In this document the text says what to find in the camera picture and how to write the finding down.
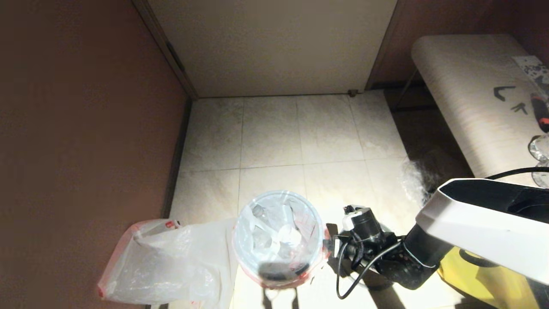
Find black red handle screwdriver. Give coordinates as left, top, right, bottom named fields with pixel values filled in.
left=530, top=94, right=549, bottom=133

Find white patterned paper sheet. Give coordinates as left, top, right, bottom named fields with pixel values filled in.
left=513, top=55, right=549, bottom=93

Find grey bin rim ring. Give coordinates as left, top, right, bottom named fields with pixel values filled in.
left=339, top=221, right=404, bottom=290

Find clear plastic bag dark contents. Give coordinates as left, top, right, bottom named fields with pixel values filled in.
left=401, top=148, right=472, bottom=206

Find white door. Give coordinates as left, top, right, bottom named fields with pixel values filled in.
left=146, top=0, right=397, bottom=99

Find white trash bag red trim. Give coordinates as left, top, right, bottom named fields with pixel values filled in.
left=97, top=219, right=238, bottom=309

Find clear plastic bottle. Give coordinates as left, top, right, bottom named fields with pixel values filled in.
left=279, top=225, right=303, bottom=247

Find black cylindrical right wrist camera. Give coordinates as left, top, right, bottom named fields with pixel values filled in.
left=342, top=206, right=384, bottom=243

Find red-printed plastic bag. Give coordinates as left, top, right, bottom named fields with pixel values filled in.
left=232, top=190, right=332, bottom=289

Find light wood-grain table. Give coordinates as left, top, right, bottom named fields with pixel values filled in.
left=392, top=34, right=549, bottom=183

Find yellow plastic bag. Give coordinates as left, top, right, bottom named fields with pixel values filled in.
left=437, top=247, right=549, bottom=309

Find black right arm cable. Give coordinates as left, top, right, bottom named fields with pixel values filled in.
left=336, top=167, right=549, bottom=300

